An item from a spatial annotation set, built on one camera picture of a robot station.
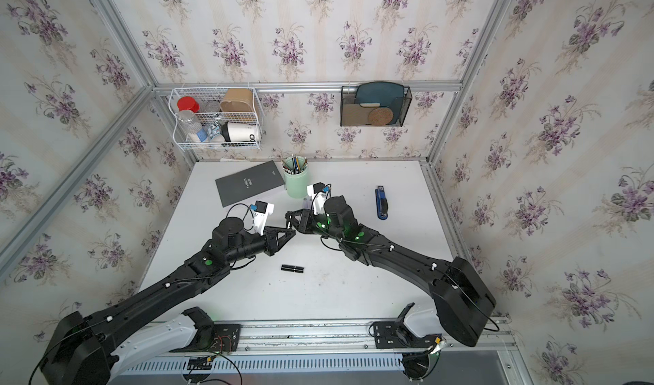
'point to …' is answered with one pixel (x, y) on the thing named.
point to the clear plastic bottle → (191, 125)
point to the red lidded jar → (187, 103)
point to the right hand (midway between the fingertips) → (289, 217)
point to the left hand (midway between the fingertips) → (298, 238)
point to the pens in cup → (294, 166)
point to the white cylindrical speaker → (243, 132)
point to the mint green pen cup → (296, 184)
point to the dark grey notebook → (244, 184)
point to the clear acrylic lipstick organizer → (307, 203)
